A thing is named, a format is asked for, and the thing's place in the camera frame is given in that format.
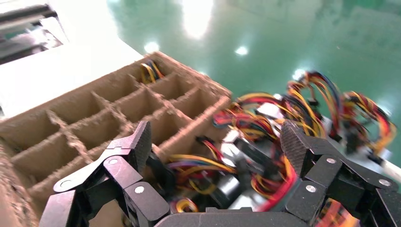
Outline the brown cardboard divider box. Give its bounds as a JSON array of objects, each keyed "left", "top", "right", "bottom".
[{"left": 0, "top": 52, "right": 234, "bottom": 227}]

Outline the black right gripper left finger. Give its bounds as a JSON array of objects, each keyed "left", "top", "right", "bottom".
[{"left": 53, "top": 120, "right": 171, "bottom": 227}]

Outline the grey power supply with cables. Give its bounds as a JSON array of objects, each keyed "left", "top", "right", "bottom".
[
  {"left": 287, "top": 71, "right": 342, "bottom": 139},
  {"left": 213, "top": 92, "right": 283, "bottom": 141},
  {"left": 341, "top": 91, "right": 397, "bottom": 157},
  {"left": 166, "top": 135, "right": 248, "bottom": 210},
  {"left": 250, "top": 155, "right": 298, "bottom": 214}
]

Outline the wire harness in tray cell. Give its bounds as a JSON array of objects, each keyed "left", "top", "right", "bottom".
[{"left": 139, "top": 59, "right": 165, "bottom": 85}]

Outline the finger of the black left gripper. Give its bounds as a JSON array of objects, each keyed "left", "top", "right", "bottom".
[
  {"left": 0, "top": 3, "right": 59, "bottom": 25},
  {"left": 0, "top": 42, "right": 63, "bottom": 65}
]

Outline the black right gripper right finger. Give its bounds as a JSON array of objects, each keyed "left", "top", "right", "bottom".
[{"left": 281, "top": 120, "right": 401, "bottom": 227}]

